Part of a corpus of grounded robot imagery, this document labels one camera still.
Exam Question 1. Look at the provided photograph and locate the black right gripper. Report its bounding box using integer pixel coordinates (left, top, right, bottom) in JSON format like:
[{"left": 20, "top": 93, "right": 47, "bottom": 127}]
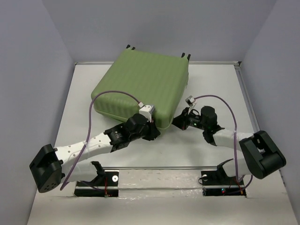
[{"left": 169, "top": 107, "right": 207, "bottom": 131}]

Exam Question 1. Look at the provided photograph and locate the green suitcase blue lining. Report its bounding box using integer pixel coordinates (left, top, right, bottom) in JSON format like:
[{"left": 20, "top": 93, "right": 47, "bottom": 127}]
[{"left": 91, "top": 49, "right": 189, "bottom": 132}]

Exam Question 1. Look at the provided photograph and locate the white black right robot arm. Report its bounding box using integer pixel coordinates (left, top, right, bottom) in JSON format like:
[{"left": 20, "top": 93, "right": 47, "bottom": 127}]
[{"left": 172, "top": 106, "right": 286, "bottom": 184}]

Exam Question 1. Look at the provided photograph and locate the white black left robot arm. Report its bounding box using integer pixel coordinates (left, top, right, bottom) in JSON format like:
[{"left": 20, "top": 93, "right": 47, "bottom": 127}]
[{"left": 30, "top": 113, "right": 160, "bottom": 193}]

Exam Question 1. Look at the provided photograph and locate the green suitcase wheel front right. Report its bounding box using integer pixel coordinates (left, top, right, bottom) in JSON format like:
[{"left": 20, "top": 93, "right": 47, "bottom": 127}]
[{"left": 181, "top": 52, "right": 191, "bottom": 61}]

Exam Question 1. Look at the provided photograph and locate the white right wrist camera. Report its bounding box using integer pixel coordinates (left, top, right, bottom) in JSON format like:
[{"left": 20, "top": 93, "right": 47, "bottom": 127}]
[{"left": 185, "top": 96, "right": 197, "bottom": 111}]

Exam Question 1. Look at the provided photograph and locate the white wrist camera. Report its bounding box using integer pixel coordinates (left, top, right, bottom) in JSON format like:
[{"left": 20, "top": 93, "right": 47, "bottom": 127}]
[
  {"left": 139, "top": 105, "right": 155, "bottom": 122},
  {"left": 185, "top": 96, "right": 197, "bottom": 111}
]

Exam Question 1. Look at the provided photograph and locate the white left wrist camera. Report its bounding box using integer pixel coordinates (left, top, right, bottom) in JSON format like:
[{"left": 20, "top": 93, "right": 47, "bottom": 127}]
[{"left": 139, "top": 105, "right": 155, "bottom": 122}]

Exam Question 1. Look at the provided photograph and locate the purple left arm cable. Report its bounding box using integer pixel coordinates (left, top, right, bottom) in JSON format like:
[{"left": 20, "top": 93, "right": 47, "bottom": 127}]
[{"left": 60, "top": 90, "right": 145, "bottom": 191}]

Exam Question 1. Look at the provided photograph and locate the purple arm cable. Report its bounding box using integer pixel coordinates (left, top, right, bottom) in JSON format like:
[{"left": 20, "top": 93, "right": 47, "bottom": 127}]
[
  {"left": 192, "top": 94, "right": 253, "bottom": 192},
  {"left": 60, "top": 90, "right": 145, "bottom": 191}
]

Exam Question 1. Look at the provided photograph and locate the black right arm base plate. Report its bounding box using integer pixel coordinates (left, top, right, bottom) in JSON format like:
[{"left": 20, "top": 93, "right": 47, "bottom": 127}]
[{"left": 198, "top": 170, "right": 247, "bottom": 197}]

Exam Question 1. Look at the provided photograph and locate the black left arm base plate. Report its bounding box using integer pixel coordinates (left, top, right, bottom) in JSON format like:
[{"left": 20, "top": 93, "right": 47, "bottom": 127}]
[{"left": 74, "top": 170, "right": 119, "bottom": 198}]

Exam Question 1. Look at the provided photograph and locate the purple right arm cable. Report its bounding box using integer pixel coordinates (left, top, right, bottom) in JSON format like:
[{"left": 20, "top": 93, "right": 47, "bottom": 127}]
[{"left": 192, "top": 94, "right": 253, "bottom": 192}]

